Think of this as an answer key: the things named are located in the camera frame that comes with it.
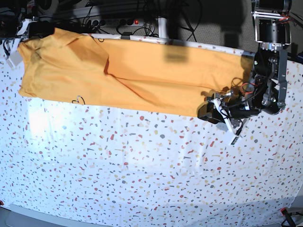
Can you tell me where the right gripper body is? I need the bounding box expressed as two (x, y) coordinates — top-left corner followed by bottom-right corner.
(2, 20), (32, 69)

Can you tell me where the black table clamp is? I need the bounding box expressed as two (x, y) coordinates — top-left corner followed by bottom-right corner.
(121, 32), (132, 40)

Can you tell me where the white power strip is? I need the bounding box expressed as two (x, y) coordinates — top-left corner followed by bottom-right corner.
(82, 18), (144, 27)

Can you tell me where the yellow T-shirt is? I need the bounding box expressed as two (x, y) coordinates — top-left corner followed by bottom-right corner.
(18, 29), (253, 117)

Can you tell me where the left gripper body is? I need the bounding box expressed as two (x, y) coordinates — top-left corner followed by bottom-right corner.
(206, 91), (260, 146)

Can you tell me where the terrazzo patterned table cloth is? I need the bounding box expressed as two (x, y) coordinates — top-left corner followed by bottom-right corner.
(0, 32), (303, 227)

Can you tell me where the red black corner clamp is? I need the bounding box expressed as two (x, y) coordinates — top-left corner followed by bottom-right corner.
(280, 208), (296, 227)

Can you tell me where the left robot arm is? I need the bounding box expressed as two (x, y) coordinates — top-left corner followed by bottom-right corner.
(197, 0), (292, 145)

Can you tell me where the white metal post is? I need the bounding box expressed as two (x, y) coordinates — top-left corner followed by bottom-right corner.
(158, 17), (168, 39)

